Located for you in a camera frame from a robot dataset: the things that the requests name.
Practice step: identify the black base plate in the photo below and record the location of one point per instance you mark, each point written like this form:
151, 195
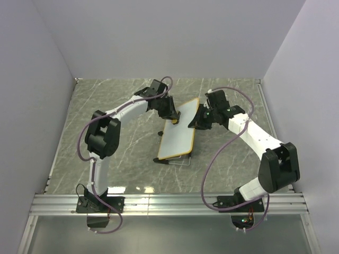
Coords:
116, 205
230, 201

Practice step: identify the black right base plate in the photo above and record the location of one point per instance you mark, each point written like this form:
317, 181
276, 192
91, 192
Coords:
230, 201

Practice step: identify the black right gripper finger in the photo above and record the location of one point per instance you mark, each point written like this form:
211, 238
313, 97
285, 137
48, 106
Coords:
197, 122
202, 112

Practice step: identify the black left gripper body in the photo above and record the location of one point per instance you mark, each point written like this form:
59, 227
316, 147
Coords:
165, 107

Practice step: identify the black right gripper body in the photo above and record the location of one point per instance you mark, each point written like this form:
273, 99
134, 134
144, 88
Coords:
210, 120

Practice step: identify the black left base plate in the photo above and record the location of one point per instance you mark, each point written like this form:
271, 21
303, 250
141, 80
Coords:
116, 205

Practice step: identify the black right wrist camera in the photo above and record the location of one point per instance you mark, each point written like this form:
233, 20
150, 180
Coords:
217, 100

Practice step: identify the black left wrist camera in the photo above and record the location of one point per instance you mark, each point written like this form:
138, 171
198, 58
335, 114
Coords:
156, 88

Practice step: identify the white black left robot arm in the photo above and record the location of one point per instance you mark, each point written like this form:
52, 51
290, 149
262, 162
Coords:
103, 136

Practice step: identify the yellow-framed whiteboard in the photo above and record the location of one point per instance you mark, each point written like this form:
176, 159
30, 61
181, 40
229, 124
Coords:
177, 139

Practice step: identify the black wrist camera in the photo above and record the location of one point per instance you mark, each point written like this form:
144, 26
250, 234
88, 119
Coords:
156, 88
217, 100

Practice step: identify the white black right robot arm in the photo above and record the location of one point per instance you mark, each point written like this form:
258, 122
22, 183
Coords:
279, 165

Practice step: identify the aluminium mounting rail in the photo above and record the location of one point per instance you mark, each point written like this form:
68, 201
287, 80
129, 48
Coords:
184, 204

